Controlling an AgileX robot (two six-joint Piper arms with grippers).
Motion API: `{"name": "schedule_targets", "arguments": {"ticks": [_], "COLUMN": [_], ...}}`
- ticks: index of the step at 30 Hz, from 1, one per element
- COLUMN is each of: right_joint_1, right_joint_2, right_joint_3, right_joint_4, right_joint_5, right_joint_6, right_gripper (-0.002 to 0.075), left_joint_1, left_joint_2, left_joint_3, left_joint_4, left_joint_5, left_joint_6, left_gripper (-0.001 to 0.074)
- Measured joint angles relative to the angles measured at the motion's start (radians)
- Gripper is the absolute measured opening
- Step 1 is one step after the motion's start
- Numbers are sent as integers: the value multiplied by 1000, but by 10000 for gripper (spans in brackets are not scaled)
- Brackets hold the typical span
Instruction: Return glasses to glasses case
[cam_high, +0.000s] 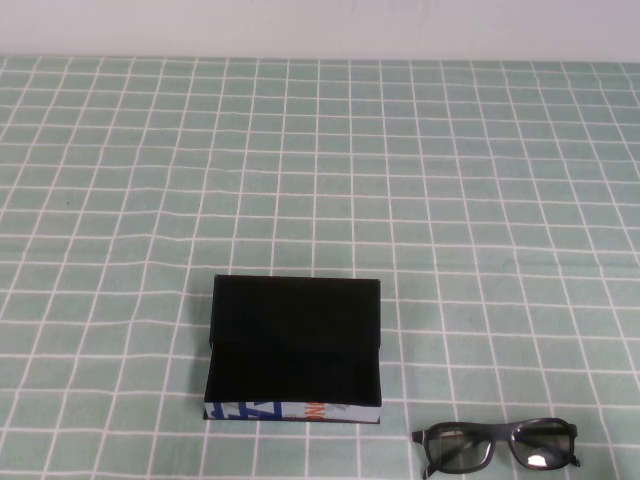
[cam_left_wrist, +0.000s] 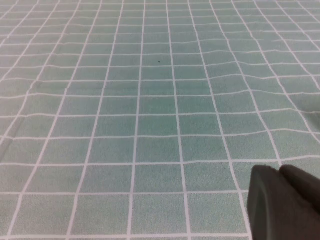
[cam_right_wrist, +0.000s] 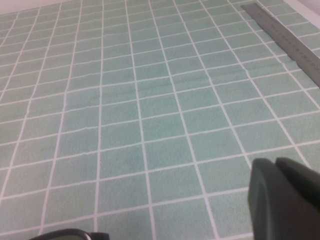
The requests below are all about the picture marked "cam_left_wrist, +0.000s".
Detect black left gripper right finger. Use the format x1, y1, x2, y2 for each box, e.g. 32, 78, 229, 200
278, 164, 320, 216

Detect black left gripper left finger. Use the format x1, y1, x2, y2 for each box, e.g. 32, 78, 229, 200
246, 164, 320, 240

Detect green white checked tablecloth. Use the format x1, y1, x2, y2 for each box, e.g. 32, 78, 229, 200
0, 0, 320, 240

